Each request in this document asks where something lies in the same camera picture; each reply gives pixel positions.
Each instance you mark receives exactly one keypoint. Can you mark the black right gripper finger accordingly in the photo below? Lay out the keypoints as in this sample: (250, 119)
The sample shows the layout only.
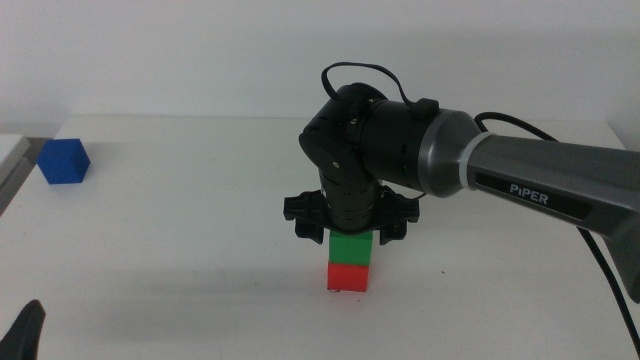
(392, 233)
(309, 232)

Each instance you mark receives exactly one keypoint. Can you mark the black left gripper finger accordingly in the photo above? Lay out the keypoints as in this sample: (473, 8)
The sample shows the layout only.
(22, 335)

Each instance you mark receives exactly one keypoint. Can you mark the green cube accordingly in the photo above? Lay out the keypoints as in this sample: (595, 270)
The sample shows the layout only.
(351, 248)

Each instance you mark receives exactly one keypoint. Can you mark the red cube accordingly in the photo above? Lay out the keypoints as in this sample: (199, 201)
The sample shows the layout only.
(348, 279)

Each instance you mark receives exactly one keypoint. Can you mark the blue cube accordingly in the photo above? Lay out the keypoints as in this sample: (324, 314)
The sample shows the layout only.
(62, 162)

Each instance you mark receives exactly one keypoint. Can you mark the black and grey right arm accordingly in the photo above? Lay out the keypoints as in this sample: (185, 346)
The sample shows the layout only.
(550, 170)

